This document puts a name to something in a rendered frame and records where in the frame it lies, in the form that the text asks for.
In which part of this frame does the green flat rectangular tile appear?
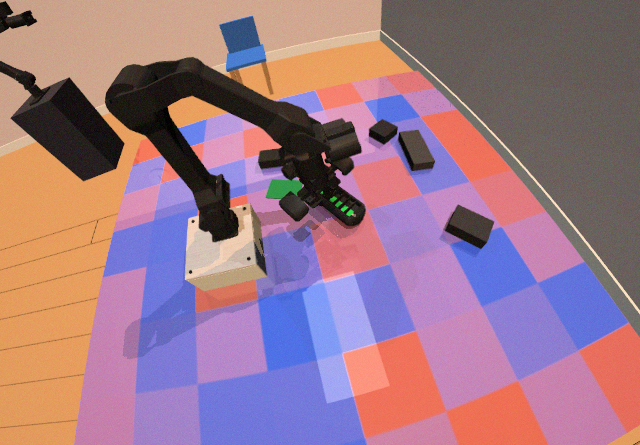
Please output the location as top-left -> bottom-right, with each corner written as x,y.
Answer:
266,179 -> 302,199

